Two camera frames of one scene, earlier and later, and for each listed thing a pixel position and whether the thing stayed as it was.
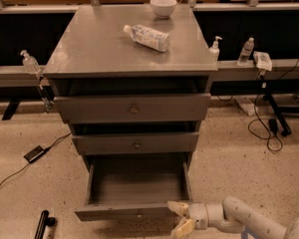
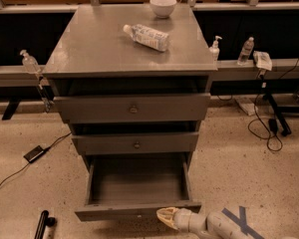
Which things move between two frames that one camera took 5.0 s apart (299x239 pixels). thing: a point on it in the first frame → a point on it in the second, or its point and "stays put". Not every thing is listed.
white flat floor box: (247, 107) stays put
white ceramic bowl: (162, 6) stays put
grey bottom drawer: (135, 185) stays put
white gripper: (198, 216) → (186, 219)
